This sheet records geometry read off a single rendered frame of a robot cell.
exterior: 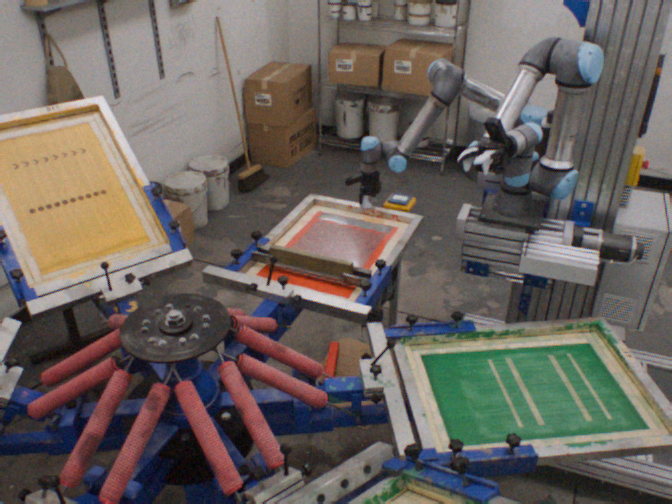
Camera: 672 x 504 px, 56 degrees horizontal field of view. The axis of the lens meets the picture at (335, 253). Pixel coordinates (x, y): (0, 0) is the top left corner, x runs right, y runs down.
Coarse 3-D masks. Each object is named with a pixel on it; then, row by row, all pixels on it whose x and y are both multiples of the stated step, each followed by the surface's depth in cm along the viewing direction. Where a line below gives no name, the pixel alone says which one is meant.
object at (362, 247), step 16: (384, 224) 291; (352, 240) 279; (368, 240) 279; (384, 240) 279; (336, 256) 268; (352, 256) 268; (368, 256) 268; (320, 288) 248; (336, 288) 248; (352, 288) 247
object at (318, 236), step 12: (312, 228) 288; (324, 228) 288; (336, 228) 288; (348, 228) 288; (300, 240) 279; (312, 240) 279; (324, 240) 279; (336, 240) 279; (312, 252) 270; (324, 252) 270; (264, 276) 255; (276, 276) 255; (288, 276) 255; (300, 276) 255
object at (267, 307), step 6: (264, 300) 226; (270, 300) 226; (258, 306) 223; (264, 306) 223; (270, 306) 223; (276, 306) 223; (282, 306) 228; (258, 312) 220; (264, 312) 220; (270, 312) 220; (276, 318) 225
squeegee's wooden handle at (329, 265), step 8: (272, 248) 254; (280, 248) 253; (288, 248) 253; (280, 256) 254; (288, 256) 253; (296, 256) 251; (304, 256) 249; (312, 256) 248; (320, 256) 248; (328, 256) 248; (288, 264) 255; (296, 264) 253; (304, 264) 251; (312, 264) 250; (320, 264) 248; (328, 264) 247; (336, 264) 245; (344, 264) 244; (352, 264) 244; (328, 272) 249; (336, 272) 247; (344, 272) 246; (352, 272) 247
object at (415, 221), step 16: (304, 208) 299; (336, 208) 304; (352, 208) 300; (368, 208) 297; (384, 208) 297; (288, 224) 286; (416, 224) 284; (272, 240) 274; (400, 240) 272; (400, 256) 267; (240, 272) 252
